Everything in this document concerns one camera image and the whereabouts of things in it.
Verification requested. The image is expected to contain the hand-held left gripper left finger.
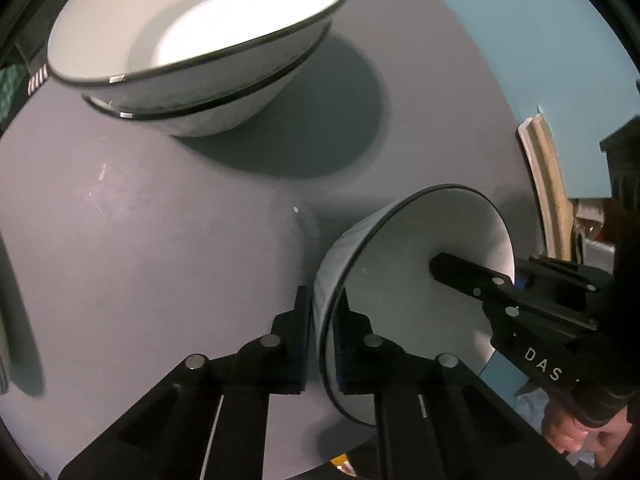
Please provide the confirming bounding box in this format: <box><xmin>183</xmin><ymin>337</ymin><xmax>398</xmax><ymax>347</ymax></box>
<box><xmin>57</xmin><ymin>285</ymin><xmax>314</xmax><ymax>480</ymax></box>

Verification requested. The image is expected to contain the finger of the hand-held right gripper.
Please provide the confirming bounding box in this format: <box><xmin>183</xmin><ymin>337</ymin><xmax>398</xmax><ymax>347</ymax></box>
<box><xmin>514</xmin><ymin>255</ymin><xmax>615</xmax><ymax>333</ymax></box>
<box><xmin>429</xmin><ymin>252</ymin><xmax>522</xmax><ymax>307</ymax></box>

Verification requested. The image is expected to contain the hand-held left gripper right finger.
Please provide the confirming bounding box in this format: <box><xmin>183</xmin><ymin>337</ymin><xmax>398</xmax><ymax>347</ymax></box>
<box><xmin>332</xmin><ymin>287</ymin><xmax>581</xmax><ymax>480</ymax></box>

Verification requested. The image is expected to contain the white bowl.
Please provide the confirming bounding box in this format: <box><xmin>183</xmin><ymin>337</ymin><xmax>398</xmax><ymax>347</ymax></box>
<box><xmin>46</xmin><ymin>0</ymin><xmax>359</xmax><ymax>111</ymax></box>
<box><xmin>313</xmin><ymin>184</ymin><xmax>516</xmax><ymax>429</ymax></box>
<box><xmin>82</xmin><ymin>25</ymin><xmax>334</xmax><ymax>139</ymax></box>

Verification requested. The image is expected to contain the person's right hand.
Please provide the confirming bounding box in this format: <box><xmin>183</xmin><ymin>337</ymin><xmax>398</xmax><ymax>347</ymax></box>
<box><xmin>541</xmin><ymin>399</ymin><xmax>632</xmax><ymax>467</ymax></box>

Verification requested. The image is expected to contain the yellow item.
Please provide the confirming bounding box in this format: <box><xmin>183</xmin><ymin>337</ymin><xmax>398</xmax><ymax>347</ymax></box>
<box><xmin>330</xmin><ymin>454</ymin><xmax>359</xmax><ymax>479</ymax></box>

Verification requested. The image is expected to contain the dark furniture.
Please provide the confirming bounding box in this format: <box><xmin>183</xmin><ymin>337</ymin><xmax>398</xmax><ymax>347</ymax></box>
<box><xmin>599</xmin><ymin>119</ymin><xmax>640</xmax><ymax>202</ymax></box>

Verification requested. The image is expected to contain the grey white striped cloth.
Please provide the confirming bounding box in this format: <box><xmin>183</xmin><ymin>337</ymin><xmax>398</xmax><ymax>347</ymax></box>
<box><xmin>27</xmin><ymin>64</ymin><xmax>51</xmax><ymax>96</ymax></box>

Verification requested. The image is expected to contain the cream wooden frame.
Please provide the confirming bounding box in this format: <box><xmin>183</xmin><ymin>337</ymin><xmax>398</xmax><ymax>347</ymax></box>
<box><xmin>517</xmin><ymin>114</ymin><xmax>569</xmax><ymax>262</ymax></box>

